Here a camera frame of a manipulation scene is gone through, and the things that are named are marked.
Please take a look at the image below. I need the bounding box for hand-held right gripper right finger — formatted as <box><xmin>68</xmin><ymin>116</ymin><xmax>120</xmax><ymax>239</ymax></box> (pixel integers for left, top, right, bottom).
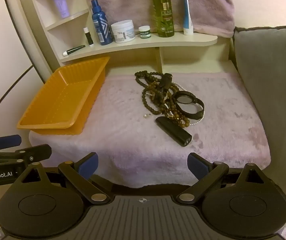
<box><xmin>177</xmin><ymin>152</ymin><xmax>267</xmax><ymax>205</ymax></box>

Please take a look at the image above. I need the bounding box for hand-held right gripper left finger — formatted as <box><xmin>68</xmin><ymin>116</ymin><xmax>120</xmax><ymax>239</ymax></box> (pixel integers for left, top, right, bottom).
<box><xmin>14</xmin><ymin>152</ymin><xmax>111</xmax><ymax>204</ymax></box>

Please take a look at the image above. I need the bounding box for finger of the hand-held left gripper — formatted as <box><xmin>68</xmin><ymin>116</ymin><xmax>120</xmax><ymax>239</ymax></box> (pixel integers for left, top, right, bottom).
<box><xmin>0</xmin><ymin>134</ymin><xmax>22</xmax><ymax>153</ymax></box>
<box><xmin>0</xmin><ymin>144</ymin><xmax>52</xmax><ymax>165</ymax></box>

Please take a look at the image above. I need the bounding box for white pearl necklace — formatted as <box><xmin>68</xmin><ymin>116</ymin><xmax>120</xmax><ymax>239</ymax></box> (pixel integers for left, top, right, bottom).
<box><xmin>164</xmin><ymin>81</ymin><xmax>206</xmax><ymax>128</ymax></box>

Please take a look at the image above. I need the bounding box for orange plastic tray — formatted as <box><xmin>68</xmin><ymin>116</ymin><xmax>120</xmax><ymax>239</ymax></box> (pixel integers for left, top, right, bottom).
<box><xmin>16</xmin><ymin>56</ymin><xmax>111</xmax><ymax>137</ymax></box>

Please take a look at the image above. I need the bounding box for black wrist watch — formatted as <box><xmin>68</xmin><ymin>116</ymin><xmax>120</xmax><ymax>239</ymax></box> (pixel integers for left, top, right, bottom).
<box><xmin>172</xmin><ymin>91</ymin><xmax>205</xmax><ymax>119</ymax></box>

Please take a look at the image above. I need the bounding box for brown wooden bead bracelet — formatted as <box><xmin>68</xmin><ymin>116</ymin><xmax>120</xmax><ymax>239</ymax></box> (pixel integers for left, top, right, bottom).
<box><xmin>141</xmin><ymin>86</ymin><xmax>165</xmax><ymax>117</ymax></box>

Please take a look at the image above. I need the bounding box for black cylindrical case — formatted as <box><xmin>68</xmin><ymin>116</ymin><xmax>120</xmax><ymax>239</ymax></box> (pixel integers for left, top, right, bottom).
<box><xmin>155</xmin><ymin>116</ymin><xmax>192</xmax><ymax>147</ymax></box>

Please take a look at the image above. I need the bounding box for amber glossy bead strand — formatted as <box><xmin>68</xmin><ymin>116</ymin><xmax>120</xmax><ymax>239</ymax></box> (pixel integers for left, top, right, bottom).
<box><xmin>167</xmin><ymin>105</ymin><xmax>190</xmax><ymax>128</ymax></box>

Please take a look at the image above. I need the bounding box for black hair clip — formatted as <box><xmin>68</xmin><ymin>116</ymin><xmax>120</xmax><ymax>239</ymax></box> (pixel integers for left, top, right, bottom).
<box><xmin>158</xmin><ymin>73</ymin><xmax>173</xmax><ymax>90</ymax></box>

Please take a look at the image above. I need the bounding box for dark green small tube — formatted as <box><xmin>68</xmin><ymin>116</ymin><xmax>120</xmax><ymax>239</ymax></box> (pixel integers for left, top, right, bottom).
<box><xmin>62</xmin><ymin>45</ymin><xmax>86</xmax><ymax>56</ymax></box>

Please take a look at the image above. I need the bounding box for grey cushion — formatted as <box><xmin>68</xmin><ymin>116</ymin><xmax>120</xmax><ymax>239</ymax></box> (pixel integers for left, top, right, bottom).
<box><xmin>233</xmin><ymin>26</ymin><xmax>286</xmax><ymax>213</ymax></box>

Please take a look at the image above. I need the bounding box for white lip balm stick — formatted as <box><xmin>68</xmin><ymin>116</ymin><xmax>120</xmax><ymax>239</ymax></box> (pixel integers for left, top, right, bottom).
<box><xmin>83</xmin><ymin>27</ymin><xmax>94</xmax><ymax>46</ymax></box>

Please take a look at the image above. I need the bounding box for cream wooden shelf unit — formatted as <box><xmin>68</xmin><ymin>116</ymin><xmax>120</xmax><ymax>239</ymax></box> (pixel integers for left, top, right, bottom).
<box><xmin>14</xmin><ymin>0</ymin><xmax>219</xmax><ymax>84</ymax></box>

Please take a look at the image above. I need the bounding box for white cream jar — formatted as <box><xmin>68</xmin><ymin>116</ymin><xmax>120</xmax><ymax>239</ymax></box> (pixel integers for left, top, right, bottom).
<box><xmin>111</xmin><ymin>19</ymin><xmax>136</xmax><ymax>44</ymax></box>

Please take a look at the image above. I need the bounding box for blue spray bottle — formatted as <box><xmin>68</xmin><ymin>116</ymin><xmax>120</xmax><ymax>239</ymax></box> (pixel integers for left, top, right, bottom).
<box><xmin>91</xmin><ymin>0</ymin><xmax>113</xmax><ymax>46</ymax></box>

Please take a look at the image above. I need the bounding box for small green label jar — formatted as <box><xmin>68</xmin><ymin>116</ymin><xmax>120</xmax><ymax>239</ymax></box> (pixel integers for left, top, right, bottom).
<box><xmin>138</xmin><ymin>26</ymin><xmax>151</xmax><ymax>39</ymax></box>

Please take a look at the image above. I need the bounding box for white and blue tube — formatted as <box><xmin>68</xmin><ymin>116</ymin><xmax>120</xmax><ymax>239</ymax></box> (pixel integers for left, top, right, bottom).
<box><xmin>183</xmin><ymin>0</ymin><xmax>194</xmax><ymax>36</ymax></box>

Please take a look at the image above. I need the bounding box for purple tube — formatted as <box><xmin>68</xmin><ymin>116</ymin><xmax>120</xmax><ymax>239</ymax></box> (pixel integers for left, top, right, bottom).
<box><xmin>51</xmin><ymin>0</ymin><xmax>70</xmax><ymax>19</ymax></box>

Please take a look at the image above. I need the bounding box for green spray bottle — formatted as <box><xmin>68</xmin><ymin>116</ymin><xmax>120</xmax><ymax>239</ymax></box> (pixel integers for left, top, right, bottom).
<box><xmin>152</xmin><ymin>0</ymin><xmax>175</xmax><ymax>38</ymax></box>

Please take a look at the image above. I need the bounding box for pink towel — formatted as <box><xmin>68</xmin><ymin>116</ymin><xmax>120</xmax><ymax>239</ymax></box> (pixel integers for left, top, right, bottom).
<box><xmin>82</xmin><ymin>0</ymin><xmax>235</xmax><ymax>37</ymax></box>

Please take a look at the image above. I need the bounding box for dark bead necklace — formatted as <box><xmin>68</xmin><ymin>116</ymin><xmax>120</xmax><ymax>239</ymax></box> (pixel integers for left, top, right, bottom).
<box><xmin>134</xmin><ymin>71</ymin><xmax>181</xmax><ymax>98</ymax></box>

